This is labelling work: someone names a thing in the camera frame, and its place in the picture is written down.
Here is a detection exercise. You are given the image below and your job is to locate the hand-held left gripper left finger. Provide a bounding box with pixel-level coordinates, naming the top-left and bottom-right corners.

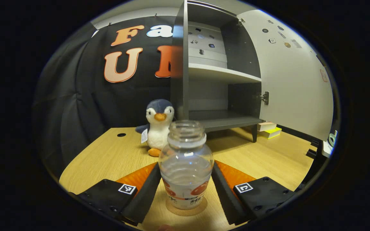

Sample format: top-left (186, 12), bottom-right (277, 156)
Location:
top-left (69, 162), bottom-right (162, 225)

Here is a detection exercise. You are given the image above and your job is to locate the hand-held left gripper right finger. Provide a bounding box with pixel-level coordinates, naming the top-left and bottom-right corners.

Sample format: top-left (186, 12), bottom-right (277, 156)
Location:
top-left (211, 160), bottom-right (296, 226)

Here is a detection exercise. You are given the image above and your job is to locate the round brown coaster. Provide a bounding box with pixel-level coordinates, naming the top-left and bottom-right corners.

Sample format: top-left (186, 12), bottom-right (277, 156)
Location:
top-left (165, 196), bottom-right (208, 217)

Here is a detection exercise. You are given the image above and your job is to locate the clear plastic bottle red label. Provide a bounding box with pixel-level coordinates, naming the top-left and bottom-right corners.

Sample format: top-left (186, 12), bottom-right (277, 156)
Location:
top-left (158, 120), bottom-right (214, 210)

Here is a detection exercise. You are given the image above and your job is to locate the light grey cabinet door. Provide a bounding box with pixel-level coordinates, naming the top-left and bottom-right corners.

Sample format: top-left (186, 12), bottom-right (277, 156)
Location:
top-left (236, 9), bottom-right (334, 141)

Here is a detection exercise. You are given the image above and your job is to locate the dark grey cabinet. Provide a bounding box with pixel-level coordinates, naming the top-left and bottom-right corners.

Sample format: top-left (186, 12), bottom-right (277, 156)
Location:
top-left (171, 0), bottom-right (270, 143)

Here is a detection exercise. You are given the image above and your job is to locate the penguin plush toy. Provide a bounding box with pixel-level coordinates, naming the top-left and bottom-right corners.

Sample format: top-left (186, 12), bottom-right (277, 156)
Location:
top-left (135, 99), bottom-right (176, 158)

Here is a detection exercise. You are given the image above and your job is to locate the yellow book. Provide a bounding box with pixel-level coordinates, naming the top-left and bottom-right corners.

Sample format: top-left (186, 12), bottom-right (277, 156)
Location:
top-left (260, 127), bottom-right (282, 139)

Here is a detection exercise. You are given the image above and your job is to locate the beige book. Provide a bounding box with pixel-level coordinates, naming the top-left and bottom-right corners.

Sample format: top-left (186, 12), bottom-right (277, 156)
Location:
top-left (257, 121), bottom-right (277, 132)

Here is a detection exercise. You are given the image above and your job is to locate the black backdrop cloth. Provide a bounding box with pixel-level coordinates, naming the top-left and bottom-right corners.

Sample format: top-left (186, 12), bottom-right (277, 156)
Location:
top-left (32, 15), bottom-right (184, 180)

